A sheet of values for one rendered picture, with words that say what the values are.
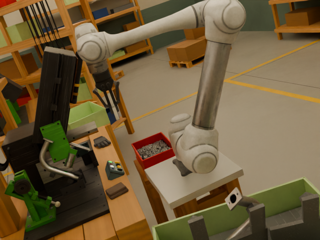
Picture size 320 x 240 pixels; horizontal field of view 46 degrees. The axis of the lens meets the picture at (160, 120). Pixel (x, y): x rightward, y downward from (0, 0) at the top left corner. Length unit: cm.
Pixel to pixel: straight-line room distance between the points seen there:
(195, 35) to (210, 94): 701
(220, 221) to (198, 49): 682
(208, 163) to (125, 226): 45
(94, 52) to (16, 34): 392
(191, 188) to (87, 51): 79
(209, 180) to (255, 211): 71
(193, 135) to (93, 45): 57
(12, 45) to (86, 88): 120
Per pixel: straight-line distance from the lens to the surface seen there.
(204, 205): 192
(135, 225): 167
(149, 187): 218
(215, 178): 180
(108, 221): 179
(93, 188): 208
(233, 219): 152
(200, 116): 162
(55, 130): 214
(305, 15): 771
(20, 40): 531
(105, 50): 148
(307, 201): 112
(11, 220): 206
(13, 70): 568
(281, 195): 153
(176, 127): 179
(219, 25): 151
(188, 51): 799
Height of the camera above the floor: 178
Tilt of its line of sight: 19 degrees down
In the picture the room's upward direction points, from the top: 18 degrees counter-clockwise
